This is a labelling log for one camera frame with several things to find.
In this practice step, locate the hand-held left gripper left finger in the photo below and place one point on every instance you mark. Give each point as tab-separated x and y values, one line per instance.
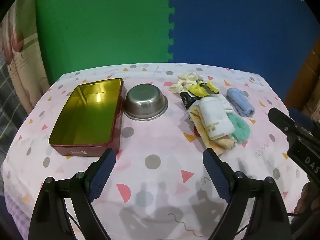
102	177

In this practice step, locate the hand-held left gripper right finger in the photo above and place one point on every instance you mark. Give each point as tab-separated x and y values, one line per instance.
217	177

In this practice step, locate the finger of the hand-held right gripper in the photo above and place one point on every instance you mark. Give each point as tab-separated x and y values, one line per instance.
301	118
282	121

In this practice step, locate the green fluffy scrunchie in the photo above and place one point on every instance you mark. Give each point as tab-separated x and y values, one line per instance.
241	128

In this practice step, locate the light blue towel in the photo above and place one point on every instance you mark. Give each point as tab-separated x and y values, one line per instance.
240	102

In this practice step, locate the yellow checked cloth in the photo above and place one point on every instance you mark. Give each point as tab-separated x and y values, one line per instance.
197	122

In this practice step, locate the white towel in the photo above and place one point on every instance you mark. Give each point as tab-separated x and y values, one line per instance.
216	117

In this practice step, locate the red tin box gold inside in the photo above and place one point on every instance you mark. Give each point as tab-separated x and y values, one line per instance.
85	120

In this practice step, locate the black snack packet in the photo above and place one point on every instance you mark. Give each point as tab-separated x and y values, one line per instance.
188	100

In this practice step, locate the yellow scrunchie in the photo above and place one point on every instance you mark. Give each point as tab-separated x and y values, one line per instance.
202	88

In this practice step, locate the person's right hand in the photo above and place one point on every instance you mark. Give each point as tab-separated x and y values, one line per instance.
307	200

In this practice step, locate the brown cardboard box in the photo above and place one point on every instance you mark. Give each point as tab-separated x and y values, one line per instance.
305	80

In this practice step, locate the pink patterned tablecloth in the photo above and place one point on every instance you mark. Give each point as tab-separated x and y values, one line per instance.
160	140

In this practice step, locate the steel bowl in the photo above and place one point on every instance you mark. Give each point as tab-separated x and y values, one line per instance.
145	103

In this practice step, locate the cream scrunchie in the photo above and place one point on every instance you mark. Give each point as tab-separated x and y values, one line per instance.
185	81

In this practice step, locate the blue foam mat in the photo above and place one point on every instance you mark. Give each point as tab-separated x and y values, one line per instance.
237	25

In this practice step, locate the grey plaid cloth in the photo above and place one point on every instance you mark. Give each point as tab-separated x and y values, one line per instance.
10	110

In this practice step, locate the beige printed curtain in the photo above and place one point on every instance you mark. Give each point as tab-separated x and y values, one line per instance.
22	55

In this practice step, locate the green foam mat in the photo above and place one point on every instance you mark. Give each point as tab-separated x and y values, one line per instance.
105	25

